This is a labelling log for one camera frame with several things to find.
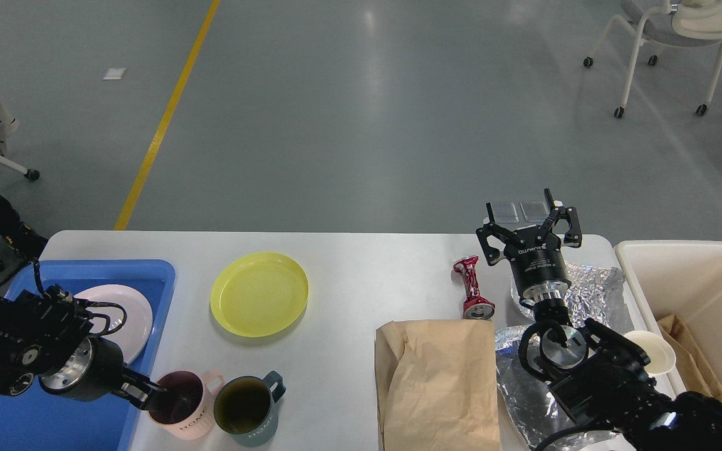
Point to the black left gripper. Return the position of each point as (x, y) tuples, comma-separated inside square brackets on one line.
[(96, 369)]

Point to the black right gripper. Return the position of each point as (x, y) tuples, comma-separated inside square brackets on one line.
[(534, 252)]

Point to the pink mug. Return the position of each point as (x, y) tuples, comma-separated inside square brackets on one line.
[(188, 415)]

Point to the teal mug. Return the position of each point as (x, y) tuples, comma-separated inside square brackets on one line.
[(247, 408)]

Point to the yellow plate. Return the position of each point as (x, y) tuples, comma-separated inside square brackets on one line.
[(259, 295)]

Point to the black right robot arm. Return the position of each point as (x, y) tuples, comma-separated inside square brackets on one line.
[(596, 376)]

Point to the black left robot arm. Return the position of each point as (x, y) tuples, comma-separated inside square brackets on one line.
[(61, 341)]

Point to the crushed red can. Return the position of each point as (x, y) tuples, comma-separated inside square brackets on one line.
[(475, 306)]

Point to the blue plastic tray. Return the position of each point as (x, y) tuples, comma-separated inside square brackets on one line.
[(36, 420)]

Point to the white paper cup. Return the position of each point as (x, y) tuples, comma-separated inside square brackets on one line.
[(660, 352)]

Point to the brown paper bag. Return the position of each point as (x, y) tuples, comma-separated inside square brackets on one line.
[(437, 385)]

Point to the cream plastic bin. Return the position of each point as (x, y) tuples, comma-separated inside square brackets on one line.
[(683, 278)]

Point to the crumpled aluminium foil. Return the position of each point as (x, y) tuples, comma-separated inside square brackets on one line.
[(596, 293)]

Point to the brown paper in bin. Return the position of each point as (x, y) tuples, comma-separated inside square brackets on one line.
[(693, 367)]

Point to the white office chair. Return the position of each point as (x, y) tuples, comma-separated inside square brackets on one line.
[(666, 24)]

